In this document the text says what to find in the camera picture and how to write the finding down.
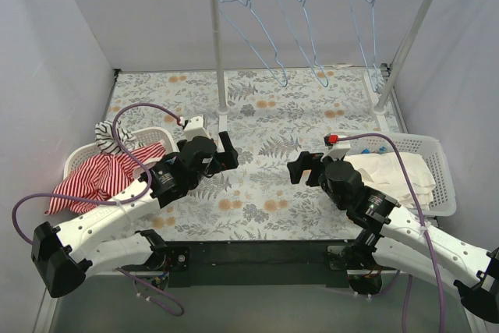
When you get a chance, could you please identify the red white striped tank top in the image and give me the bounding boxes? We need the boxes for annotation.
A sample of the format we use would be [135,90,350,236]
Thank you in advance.
[45,142,166,214]

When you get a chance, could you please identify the blue wire hanger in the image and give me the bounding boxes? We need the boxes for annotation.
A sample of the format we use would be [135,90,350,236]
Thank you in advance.
[277,0,329,88]
[348,0,381,94]
[218,0,288,87]

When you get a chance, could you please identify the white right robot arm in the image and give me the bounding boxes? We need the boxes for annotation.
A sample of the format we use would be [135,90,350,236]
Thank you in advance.
[287,151,498,324]

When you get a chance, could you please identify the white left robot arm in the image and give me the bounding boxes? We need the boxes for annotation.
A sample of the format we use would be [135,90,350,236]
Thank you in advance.
[31,131,239,298]

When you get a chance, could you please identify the white folded cloth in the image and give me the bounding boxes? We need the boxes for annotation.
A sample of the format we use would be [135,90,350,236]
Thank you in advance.
[345,152,436,211]

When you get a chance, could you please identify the blue clips in basket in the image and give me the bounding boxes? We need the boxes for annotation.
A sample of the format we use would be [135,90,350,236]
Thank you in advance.
[361,147,388,154]

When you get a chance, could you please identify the white left laundry basket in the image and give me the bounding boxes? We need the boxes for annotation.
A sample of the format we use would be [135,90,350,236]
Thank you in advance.
[63,126,176,182]

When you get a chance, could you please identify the white laundry basket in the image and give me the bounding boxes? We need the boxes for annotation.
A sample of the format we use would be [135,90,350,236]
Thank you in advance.
[346,133,456,217]
[63,126,176,182]

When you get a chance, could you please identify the floral tablecloth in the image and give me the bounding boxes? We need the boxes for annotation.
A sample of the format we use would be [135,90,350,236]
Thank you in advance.
[69,67,409,243]

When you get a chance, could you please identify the black white striped shirt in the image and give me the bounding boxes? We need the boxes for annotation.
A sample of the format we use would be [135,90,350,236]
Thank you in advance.
[94,120,139,155]

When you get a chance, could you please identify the white right laundry basket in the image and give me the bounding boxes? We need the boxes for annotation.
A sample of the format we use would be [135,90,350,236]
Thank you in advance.
[346,133,456,217]

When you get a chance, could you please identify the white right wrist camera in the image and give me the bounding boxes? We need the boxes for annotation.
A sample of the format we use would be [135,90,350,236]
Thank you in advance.
[323,134,351,161]

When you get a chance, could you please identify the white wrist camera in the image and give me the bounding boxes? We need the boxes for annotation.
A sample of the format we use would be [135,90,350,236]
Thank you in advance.
[177,115,210,141]
[323,134,351,161]

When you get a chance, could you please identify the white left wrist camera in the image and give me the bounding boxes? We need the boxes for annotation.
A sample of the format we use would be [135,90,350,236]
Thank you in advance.
[177,115,210,141]

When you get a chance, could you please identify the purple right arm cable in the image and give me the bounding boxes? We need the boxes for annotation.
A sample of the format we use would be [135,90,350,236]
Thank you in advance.
[338,133,449,333]

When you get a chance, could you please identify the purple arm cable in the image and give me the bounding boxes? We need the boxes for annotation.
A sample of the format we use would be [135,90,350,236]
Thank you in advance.
[338,133,449,333]
[12,102,184,248]

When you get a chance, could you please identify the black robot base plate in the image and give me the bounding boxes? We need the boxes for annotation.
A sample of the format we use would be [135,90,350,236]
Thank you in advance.
[120,239,398,297]

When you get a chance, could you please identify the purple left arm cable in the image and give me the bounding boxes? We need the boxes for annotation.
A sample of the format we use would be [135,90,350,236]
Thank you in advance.
[12,102,184,248]

